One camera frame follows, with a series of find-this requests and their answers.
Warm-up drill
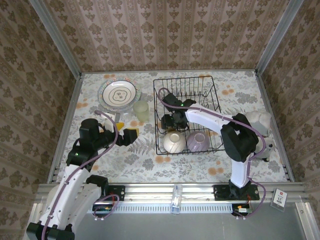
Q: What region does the frosted pale green cup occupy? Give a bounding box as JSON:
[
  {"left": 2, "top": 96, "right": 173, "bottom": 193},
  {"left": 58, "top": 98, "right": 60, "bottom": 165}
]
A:
[{"left": 132, "top": 100, "right": 150, "bottom": 123}]

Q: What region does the cream ceramic plate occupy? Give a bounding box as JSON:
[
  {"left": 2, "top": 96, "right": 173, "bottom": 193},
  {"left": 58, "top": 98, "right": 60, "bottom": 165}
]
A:
[{"left": 102, "top": 80, "right": 138, "bottom": 108}]

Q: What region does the plate with patterned rim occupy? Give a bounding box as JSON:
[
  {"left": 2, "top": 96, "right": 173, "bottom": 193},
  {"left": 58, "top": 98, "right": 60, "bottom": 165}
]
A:
[{"left": 97, "top": 77, "right": 142, "bottom": 112}]

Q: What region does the cream ceramic bowl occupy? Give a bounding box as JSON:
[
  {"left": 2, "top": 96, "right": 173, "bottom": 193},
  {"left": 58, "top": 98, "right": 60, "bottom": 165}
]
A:
[{"left": 162, "top": 131, "right": 186, "bottom": 153}]

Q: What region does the lilac ceramic bowl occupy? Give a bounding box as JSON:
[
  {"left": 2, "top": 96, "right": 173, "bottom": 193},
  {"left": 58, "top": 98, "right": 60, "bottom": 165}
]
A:
[{"left": 186, "top": 131, "right": 210, "bottom": 153}]

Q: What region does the floral tablecloth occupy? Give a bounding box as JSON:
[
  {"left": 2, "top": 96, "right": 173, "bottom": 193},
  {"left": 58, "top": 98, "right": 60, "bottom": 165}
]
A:
[{"left": 53, "top": 71, "right": 288, "bottom": 185}]

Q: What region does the cream round disc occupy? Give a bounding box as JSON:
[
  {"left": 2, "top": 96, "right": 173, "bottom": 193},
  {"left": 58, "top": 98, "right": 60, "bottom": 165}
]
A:
[{"left": 47, "top": 187, "right": 62, "bottom": 208}]

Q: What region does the left small circuit board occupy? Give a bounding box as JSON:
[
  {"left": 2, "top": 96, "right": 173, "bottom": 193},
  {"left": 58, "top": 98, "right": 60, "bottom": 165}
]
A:
[{"left": 92, "top": 206, "right": 113, "bottom": 217}]

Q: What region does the small circuit board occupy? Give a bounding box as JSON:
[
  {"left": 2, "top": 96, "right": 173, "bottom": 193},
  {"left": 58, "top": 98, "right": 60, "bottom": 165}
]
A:
[
  {"left": 92, "top": 206, "right": 113, "bottom": 217},
  {"left": 232, "top": 203, "right": 253, "bottom": 217}
]

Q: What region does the white plush toy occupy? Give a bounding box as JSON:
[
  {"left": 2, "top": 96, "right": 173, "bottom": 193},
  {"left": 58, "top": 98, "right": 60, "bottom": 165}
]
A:
[{"left": 243, "top": 111, "right": 275, "bottom": 163}]

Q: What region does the grey metal sheet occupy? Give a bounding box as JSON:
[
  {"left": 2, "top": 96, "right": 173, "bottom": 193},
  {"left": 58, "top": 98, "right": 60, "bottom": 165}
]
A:
[{"left": 41, "top": 212, "right": 307, "bottom": 240}]

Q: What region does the right small circuit board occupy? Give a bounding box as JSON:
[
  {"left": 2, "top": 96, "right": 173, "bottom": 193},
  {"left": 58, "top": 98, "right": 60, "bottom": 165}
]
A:
[{"left": 232, "top": 203, "right": 253, "bottom": 217}]

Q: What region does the white price tag stand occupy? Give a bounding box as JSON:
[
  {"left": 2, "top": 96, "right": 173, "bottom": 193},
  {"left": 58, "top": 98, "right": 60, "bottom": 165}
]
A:
[{"left": 271, "top": 188, "right": 288, "bottom": 213}]

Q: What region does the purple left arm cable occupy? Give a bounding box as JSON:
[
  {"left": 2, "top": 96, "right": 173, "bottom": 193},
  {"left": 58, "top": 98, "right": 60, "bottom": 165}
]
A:
[{"left": 41, "top": 109, "right": 121, "bottom": 240}]

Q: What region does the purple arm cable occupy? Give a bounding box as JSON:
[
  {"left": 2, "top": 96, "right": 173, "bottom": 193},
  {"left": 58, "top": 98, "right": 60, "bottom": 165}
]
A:
[
  {"left": 41, "top": 109, "right": 121, "bottom": 240},
  {"left": 157, "top": 87, "right": 267, "bottom": 221}
]

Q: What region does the black wire dish rack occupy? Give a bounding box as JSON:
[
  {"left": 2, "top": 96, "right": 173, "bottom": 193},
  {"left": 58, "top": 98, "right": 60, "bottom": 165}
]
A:
[{"left": 152, "top": 75, "right": 225, "bottom": 156}]

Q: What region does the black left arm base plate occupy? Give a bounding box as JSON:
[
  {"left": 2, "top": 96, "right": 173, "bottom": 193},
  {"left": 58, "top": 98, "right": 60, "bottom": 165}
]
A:
[{"left": 81, "top": 185, "right": 126, "bottom": 202}]

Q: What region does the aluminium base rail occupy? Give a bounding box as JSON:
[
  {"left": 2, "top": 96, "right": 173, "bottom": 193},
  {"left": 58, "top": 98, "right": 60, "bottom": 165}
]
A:
[{"left": 37, "top": 183, "right": 307, "bottom": 202}]

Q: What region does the slotted grey cable duct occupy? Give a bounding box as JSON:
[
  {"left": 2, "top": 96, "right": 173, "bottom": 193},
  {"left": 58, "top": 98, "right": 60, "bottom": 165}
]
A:
[{"left": 86, "top": 205, "right": 235, "bottom": 215}]

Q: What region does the clear plastic bracket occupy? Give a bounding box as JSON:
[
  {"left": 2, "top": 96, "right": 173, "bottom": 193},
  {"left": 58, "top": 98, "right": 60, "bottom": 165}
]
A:
[{"left": 171, "top": 184, "right": 181, "bottom": 215}]

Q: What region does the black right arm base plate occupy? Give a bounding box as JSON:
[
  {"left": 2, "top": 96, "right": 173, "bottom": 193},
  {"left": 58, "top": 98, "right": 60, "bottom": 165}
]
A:
[{"left": 213, "top": 184, "right": 261, "bottom": 201}]

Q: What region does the aluminium frame post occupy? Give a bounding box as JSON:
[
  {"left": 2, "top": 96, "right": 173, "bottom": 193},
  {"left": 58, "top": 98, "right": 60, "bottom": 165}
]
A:
[
  {"left": 255, "top": 0, "right": 306, "bottom": 73},
  {"left": 28, "top": 0, "right": 82, "bottom": 77}
]

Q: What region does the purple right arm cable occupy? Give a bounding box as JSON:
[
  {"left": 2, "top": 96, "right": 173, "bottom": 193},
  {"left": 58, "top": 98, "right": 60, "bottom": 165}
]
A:
[{"left": 157, "top": 87, "right": 267, "bottom": 221}]

